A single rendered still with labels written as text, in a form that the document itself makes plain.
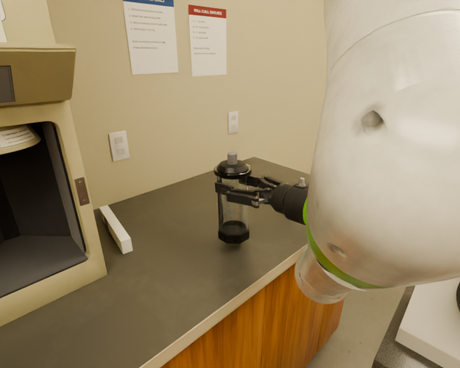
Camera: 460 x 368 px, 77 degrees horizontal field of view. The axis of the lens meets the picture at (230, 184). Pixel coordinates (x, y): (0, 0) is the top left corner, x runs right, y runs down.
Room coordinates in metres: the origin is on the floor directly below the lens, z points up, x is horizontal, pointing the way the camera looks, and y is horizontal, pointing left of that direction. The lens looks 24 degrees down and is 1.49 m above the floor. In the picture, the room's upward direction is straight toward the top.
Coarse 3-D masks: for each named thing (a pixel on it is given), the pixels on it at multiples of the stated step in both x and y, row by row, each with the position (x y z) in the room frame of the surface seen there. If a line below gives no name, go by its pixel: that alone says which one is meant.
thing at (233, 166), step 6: (228, 156) 0.76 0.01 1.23; (234, 156) 0.76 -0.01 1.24; (222, 162) 0.78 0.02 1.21; (228, 162) 0.76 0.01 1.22; (234, 162) 0.76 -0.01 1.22; (240, 162) 0.77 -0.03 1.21; (216, 168) 0.76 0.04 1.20; (222, 168) 0.74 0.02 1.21; (228, 168) 0.73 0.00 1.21; (234, 168) 0.73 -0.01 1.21; (240, 168) 0.74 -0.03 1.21; (246, 168) 0.75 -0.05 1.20
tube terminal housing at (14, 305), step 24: (24, 0) 0.60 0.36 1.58; (24, 24) 0.59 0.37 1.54; (48, 24) 0.62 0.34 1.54; (0, 120) 0.54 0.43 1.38; (24, 120) 0.56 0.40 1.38; (48, 120) 0.59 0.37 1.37; (72, 120) 0.62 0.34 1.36; (72, 144) 0.61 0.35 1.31; (72, 168) 0.60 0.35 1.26; (72, 192) 0.62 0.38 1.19; (96, 240) 0.61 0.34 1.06; (96, 264) 0.61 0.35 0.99; (24, 288) 0.50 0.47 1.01; (48, 288) 0.53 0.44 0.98; (72, 288) 0.56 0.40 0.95; (0, 312) 0.46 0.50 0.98; (24, 312) 0.49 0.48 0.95
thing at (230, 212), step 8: (248, 168) 0.76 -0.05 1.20; (248, 176) 0.76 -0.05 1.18; (232, 184) 0.72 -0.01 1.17; (240, 184) 0.73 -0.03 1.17; (248, 184) 0.76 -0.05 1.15; (224, 200) 0.73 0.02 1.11; (224, 208) 0.73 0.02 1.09; (232, 208) 0.72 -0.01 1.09; (240, 208) 0.72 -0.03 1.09; (248, 208) 0.76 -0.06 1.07; (224, 216) 0.73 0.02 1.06; (232, 216) 0.72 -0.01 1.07; (240, 216) 0.72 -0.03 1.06; (224, 224) 0.73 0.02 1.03; (232, 224) 0.72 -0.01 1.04; (240, 224) 0.72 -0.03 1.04; (224, 232) 0.73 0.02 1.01; (232, 232) 0.72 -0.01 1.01; (240, 232) 0.72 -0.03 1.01
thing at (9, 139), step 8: (0, 128) 0.56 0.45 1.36; (8, 128) 0.57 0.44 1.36; (16, 128) 0.58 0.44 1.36; (24, 128) 0.60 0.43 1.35; (0, 136) 0.55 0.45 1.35; (8, 136) 0.56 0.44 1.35; (16, 136) 0.57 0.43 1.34; (24, 136) 0.59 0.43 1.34; (32, 136) 0.61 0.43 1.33; (0, 144) 0.54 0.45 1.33; (8, 144) 0.55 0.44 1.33; (16, 144) 0.56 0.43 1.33; (24, 144) 0.58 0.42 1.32; (32, 144) 0.59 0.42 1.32; (0, 152) 0.53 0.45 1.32; (8, 152) 0.54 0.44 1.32
